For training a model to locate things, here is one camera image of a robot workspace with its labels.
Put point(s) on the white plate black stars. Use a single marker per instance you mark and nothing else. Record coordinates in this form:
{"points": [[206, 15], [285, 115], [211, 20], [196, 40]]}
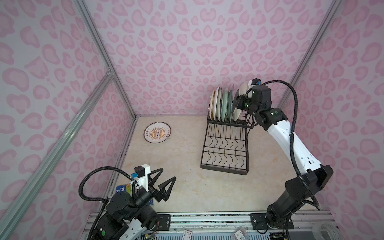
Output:
{"points": [[238, 115]]}

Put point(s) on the teal green round plate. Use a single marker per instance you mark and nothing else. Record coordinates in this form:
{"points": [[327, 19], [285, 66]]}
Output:
{"points": [[232, 96]]}

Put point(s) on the aluminium front rail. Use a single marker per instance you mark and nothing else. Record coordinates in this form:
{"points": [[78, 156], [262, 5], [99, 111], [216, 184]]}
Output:
{"points": [[234, 226]]}

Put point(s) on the blue illustrated children's book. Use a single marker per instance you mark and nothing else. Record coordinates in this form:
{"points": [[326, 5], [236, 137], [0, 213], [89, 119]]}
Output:
{"points": [[124, 188]]}

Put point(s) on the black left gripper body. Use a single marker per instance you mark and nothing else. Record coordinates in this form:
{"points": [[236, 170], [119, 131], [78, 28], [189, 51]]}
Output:
{"points": [[155, 193]]}

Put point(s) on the white plate dark rings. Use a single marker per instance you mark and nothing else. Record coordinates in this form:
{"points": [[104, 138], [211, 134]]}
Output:
{"points": [[215, 105]]}

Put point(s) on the corner aluminium post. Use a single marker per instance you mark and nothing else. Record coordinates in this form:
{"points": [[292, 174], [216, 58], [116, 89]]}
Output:
{"points": [[320, 21], [91, 26]]}

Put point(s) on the diagonal aluminium frame bar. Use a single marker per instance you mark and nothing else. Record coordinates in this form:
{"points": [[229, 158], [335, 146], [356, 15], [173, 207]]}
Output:
{"points": [[21, 204]]}

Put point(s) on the white plate orange sunburst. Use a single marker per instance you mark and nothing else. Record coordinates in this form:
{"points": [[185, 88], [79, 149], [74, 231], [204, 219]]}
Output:
{"points": [[157, 132]]}

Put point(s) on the black wire dish rack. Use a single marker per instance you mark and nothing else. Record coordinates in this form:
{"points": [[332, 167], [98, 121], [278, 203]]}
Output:
{"points": [[225, 147]]}

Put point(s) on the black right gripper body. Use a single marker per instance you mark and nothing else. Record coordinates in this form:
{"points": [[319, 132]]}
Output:
{"points": [[244, 103]]}

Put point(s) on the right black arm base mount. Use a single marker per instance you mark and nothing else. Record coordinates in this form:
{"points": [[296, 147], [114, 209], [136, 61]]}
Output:
{"points": [[259, 221]]}

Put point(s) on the left corner aluminium post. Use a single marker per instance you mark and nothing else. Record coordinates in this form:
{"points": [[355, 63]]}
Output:
{"points": [[91, 26]]}

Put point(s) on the yellow woven round plate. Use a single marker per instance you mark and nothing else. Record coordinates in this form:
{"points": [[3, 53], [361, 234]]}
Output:
{"points": [[229, 106]]}

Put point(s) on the white plate floral sprigs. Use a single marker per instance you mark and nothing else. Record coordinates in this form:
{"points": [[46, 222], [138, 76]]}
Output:
{"points": [[218, 107]]}

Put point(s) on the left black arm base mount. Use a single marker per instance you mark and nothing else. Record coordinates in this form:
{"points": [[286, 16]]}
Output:
{"points": [[160, 223]]}

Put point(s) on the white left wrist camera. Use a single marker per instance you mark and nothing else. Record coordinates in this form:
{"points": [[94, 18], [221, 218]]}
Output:
{"points": [[140, 177]]}

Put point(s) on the orange woven round plate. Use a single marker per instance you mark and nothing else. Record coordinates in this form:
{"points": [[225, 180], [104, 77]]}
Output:
{"points": [[211, 105]]}

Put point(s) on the right corner aluminium post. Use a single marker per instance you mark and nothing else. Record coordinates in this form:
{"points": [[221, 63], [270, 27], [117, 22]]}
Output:
{"points": [[320, 21]]}

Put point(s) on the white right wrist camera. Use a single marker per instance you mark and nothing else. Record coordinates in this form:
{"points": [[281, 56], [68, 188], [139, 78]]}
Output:
{"points": [[253, 82]]}

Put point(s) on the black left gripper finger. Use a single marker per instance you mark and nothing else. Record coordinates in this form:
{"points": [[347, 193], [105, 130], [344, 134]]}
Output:
{"points": [[154, 175], [165, 189]]}

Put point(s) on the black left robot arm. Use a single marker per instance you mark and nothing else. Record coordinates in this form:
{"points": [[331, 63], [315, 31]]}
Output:
{"points": [[125, 216]]}

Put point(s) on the clear tape roll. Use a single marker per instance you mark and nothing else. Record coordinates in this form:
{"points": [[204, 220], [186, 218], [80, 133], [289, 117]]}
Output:
{"points": [[326, 231]]}

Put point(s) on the light blue flower plate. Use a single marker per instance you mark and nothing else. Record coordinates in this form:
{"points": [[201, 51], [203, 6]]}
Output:
{"points": [[224, 105]]}

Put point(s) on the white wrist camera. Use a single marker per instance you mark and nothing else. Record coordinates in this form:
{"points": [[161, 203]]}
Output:
{"points": [[140, 177], [253, 82]]}

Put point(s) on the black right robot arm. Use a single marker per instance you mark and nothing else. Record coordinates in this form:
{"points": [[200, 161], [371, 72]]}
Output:
{"points": [[311, 175]]}

